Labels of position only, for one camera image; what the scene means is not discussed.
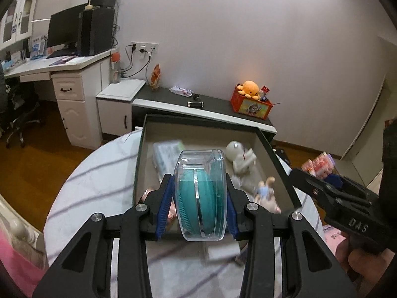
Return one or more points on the white power adapter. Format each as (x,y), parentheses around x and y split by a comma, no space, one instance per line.
(219,251)

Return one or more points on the orange octopus plush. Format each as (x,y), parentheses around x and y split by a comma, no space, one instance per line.
(249,89)

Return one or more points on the red toy storage box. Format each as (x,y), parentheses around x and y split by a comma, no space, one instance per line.
(241,104)

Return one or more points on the white glass door cabinet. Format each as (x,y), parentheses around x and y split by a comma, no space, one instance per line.
(16,24)

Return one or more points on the white desk with drawers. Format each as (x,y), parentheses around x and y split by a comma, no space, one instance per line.
(76,83)

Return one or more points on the white wall power strip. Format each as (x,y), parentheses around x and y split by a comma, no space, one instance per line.
(150,47)

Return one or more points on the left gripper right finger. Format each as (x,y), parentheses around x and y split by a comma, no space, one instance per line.
(309,268)

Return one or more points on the black computer monitor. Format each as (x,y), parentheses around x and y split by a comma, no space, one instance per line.
(63,30)

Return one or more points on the pig figurine blue dress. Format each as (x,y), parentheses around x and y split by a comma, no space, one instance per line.
(265,196)

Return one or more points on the pink blanket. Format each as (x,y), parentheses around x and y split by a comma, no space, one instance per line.
(23,273)

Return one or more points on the right hand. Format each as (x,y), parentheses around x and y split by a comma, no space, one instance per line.
(371,267)

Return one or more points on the white elephant figurine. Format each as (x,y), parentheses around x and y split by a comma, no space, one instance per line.
(246,175)

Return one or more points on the black office chair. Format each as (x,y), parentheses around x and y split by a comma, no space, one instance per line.
(20,108)

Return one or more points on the dark green cardboard box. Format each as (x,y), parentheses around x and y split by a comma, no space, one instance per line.
(205,134)

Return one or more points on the clear plastic parts box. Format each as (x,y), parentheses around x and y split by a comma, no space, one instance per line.
(165,156)

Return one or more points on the black computer tower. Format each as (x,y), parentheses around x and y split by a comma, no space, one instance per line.
(95,31)

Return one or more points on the white bedside cabinet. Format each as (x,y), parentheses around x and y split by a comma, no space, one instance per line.
(115,106)

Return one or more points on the orange cap water bottle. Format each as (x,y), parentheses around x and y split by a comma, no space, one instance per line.
(115,68)

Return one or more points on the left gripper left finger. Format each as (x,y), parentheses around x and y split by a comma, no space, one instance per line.
(83,268)

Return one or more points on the pink block toy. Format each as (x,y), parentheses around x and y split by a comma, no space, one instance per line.
(320,167)

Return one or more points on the teal brush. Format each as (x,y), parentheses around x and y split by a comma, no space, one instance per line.
(200,194)

